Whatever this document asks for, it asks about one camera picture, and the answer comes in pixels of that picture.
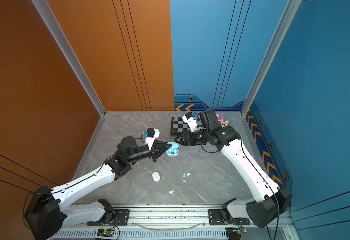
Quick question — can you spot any black grey checkerboard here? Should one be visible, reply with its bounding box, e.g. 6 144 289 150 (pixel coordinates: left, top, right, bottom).
170 117 202 137

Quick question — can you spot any aluminium corner post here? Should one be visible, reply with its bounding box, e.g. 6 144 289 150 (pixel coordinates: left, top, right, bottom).
32 0 106 117
241 0 302 117

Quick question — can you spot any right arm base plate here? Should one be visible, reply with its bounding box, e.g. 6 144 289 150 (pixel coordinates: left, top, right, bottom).
208 209 250 226

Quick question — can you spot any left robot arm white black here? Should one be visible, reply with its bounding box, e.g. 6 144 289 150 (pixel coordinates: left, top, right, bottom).
24 137 171 240

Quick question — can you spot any pink plush toy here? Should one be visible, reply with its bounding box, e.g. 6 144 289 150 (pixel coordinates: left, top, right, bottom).
218 116 229 126

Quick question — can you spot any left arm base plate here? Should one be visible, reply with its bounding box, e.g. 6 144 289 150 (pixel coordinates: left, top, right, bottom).
86 209 130 226

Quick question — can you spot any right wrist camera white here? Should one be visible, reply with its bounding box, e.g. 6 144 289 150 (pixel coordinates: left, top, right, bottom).
182 112 200 132

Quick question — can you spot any green circuit board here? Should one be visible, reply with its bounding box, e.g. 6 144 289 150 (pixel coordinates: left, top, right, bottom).
233 226 248 236
96 228 115 238

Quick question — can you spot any white earbud case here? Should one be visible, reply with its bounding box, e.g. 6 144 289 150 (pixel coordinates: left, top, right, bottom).
152 172 160 182

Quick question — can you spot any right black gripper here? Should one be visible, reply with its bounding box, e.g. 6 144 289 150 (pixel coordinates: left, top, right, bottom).
174 129 212 147

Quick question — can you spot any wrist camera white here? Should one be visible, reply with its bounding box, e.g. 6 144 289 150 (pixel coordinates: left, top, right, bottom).
143 128 160 150
182 112 200 132

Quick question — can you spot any left aluminium corner post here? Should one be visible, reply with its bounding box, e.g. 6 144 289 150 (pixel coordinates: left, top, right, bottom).
32 0 106 117

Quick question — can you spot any right green circuit board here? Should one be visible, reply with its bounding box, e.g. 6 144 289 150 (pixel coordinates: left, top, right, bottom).
233 226 248 236

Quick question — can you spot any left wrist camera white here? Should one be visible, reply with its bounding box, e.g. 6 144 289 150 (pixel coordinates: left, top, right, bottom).
143 128 160 150

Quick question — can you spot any right aluminium corner post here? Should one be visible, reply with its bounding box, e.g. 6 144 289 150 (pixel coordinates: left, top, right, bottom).
241 0 302 117

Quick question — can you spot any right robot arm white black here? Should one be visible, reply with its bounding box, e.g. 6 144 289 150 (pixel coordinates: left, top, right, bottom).
175 110 292 229

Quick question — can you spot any blue earbud case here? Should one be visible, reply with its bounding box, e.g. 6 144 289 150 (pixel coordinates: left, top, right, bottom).
166 142 180 157

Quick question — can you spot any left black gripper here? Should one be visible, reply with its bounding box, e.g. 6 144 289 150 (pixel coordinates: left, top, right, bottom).
126 140 171 166

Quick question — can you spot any left green circuit board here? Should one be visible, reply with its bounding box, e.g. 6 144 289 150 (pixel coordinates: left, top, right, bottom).
96 228 115 238

